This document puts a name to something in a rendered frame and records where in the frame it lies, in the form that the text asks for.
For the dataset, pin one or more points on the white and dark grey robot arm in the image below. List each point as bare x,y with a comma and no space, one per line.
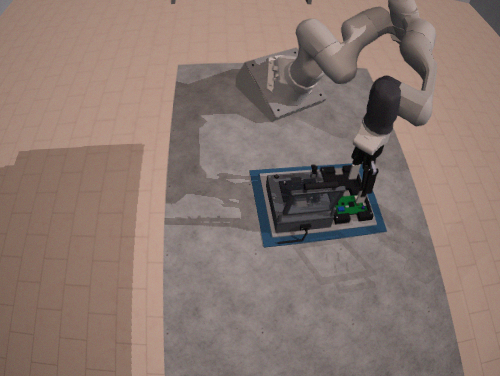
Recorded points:
291,82

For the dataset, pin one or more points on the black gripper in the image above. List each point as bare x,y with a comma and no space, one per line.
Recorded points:
369,171

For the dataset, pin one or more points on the green circuit board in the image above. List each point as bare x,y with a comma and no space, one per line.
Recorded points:
347,204

